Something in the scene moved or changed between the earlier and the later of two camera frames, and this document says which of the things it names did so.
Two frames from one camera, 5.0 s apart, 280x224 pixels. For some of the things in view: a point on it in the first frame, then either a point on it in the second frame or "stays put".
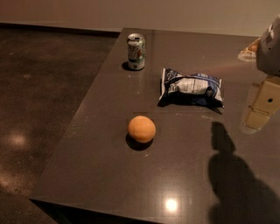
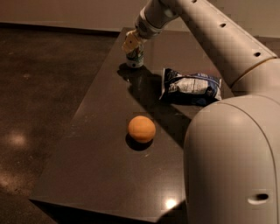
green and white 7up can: [136, 52] stays put
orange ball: [141, 129] stays put
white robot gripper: [269, 51] -> [144, 29]
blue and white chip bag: [193, 88] stays put
